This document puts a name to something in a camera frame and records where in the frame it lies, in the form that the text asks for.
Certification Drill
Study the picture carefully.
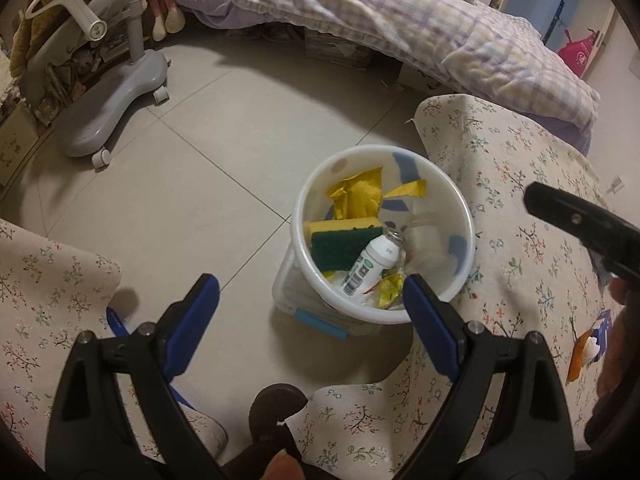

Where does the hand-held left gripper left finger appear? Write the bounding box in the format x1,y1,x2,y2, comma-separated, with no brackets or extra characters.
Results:
45,273,226,480

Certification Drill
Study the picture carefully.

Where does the floral cloth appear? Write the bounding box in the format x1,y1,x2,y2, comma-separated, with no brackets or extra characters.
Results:
0,217,228,466

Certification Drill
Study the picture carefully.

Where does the small yellow plastic bag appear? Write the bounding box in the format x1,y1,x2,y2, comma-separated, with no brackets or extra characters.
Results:
326,167,429,221

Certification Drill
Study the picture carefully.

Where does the dark brown slipper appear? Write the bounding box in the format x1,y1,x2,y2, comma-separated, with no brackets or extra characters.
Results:
248,384,310,461

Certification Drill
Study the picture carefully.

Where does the person's left hand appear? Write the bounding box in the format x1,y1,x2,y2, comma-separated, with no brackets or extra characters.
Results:
264,449,306,480

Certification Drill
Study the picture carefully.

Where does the yellow green scouring sponge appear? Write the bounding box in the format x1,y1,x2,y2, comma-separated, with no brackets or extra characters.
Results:
303,217,386,273

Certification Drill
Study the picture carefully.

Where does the checked blanket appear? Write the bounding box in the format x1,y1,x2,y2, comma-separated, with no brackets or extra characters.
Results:
232,0,601,133

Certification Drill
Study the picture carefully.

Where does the grey swivel chair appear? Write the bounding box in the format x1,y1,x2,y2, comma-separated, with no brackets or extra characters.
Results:
20,0,171,161

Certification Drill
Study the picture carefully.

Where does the white plastic bottle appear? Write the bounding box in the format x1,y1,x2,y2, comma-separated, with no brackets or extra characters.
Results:
340,232,405,298

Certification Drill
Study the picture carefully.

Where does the bed with purple bedding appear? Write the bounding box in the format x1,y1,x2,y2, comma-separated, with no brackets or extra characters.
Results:
175,0,593,156

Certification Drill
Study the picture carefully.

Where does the floral tablecloth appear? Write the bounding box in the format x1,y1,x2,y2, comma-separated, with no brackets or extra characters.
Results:
295,94,640,480

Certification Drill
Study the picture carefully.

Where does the striped storage box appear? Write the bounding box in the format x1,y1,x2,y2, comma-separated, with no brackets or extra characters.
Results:
305,27,376,71

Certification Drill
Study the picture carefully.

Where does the white plastic bucket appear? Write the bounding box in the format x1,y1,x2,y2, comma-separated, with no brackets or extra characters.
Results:
291,145,476,324

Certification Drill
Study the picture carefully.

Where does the beige patterned box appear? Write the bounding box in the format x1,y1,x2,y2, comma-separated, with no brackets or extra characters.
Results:
0,102,41,186

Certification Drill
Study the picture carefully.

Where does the white door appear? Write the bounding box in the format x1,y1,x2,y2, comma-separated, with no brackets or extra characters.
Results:
582,0,623,78

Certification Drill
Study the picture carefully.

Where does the clear plastic storage box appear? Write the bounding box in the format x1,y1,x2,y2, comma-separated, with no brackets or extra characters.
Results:
272,255,381,342

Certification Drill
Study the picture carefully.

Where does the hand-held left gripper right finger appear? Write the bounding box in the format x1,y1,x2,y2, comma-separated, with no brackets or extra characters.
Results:
400,273,576,480

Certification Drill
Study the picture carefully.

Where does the person's right hand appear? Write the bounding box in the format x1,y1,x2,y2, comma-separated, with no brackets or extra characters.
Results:
597,276,640,397

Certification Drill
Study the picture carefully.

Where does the person's right forearm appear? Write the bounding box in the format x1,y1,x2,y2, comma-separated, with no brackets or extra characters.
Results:
584,390,640,453

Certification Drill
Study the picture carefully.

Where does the orange print snack packet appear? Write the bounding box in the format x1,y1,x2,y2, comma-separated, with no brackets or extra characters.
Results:
566,309,614,387

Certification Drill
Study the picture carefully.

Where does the red bag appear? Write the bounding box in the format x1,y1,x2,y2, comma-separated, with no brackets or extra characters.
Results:
557,29,598,79

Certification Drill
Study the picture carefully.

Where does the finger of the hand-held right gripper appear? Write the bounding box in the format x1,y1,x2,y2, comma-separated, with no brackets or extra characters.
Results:
524,182,640,281

